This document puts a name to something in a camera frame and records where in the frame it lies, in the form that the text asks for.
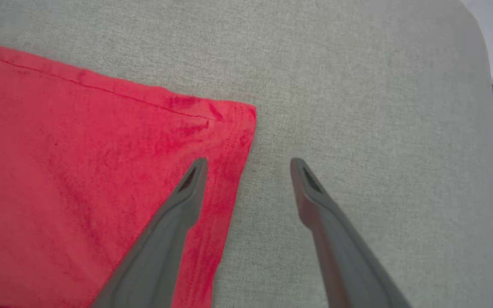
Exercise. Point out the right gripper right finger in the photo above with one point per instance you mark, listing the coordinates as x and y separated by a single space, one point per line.
349 261

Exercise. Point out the red white basketball jersey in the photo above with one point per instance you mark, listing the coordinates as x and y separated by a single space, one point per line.
79 184

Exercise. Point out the grey fabric sofa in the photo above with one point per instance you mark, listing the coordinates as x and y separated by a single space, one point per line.
357 107

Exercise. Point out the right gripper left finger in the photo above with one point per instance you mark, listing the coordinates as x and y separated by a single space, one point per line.
161 252

